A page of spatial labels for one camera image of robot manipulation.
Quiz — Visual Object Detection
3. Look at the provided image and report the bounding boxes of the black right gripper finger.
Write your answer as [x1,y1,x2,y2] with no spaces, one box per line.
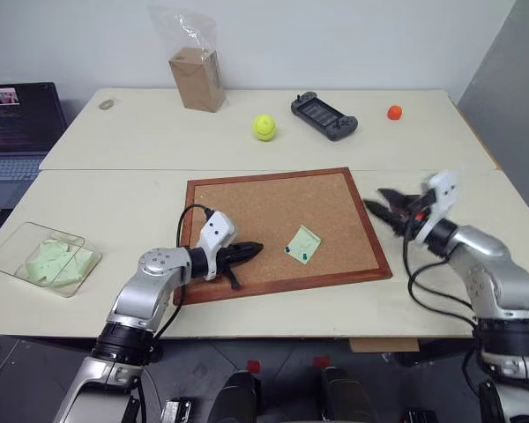
[376,187,410,207]
[362,199,403,234]

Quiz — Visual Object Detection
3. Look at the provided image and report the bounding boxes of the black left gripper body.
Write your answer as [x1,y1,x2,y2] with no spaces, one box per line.
[213,244,242,278]

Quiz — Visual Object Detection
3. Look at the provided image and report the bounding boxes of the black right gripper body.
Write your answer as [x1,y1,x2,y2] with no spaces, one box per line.
[395,188,437,231]

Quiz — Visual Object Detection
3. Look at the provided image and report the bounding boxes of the green sticky note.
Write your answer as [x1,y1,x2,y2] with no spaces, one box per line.
[283,225,323,266]

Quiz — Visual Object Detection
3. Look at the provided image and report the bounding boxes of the small black box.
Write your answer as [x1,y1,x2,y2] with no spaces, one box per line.
[160,397,191,423]

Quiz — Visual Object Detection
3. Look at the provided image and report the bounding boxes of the brown cardboard box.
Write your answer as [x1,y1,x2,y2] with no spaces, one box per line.
[168,47,227,115]

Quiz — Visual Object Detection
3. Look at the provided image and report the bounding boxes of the clear plastic box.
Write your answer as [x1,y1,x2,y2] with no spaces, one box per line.
[0,221,104,300]

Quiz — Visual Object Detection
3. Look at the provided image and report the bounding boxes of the brown box in plastic bag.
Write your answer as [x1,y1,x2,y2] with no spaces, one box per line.
[146,4,229,115]

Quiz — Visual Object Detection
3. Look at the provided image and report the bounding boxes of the wood framed cork board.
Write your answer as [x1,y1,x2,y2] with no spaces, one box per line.
[172,166,394,307]

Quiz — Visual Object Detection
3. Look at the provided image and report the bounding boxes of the dark grey game controller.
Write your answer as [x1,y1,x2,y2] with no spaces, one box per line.
[289,91,360,143]

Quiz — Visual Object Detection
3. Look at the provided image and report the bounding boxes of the dark rounded shape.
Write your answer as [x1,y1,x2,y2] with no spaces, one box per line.
[208,370,263,423]
[320,366,375,423]

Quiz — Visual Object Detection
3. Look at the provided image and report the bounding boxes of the yellow green ball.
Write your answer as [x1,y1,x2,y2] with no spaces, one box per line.
[251,114,278,143]

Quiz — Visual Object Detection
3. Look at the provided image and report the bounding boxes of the flat brown cardboard piece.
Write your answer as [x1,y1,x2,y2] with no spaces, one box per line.
[348,338,421,354]

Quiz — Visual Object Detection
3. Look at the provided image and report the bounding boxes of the pile of green notes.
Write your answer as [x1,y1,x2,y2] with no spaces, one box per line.
[23,236,94,291]

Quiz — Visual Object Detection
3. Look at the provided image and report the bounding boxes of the dark laptop computer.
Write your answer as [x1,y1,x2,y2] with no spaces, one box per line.
[0,81,69,211]

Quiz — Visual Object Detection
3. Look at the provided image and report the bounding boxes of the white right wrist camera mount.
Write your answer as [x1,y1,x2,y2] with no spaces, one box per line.
[413,170,460,246]

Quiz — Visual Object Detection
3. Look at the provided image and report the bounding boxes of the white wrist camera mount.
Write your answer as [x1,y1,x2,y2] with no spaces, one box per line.
[413,170,460,246]
[197,211,238,282]

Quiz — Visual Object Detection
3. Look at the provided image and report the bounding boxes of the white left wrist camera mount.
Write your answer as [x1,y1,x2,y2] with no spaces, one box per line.
[197,211,238,282]

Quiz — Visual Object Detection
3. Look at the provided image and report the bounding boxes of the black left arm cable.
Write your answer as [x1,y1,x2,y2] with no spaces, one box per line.
[152,204,213,341]

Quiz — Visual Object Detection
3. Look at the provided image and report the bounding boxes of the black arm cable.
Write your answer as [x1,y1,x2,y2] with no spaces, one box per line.
[402,219,484,328]
[152,204,213,341]

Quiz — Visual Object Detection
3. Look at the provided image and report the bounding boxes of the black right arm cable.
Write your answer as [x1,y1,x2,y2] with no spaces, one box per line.
[402,219,484,328]

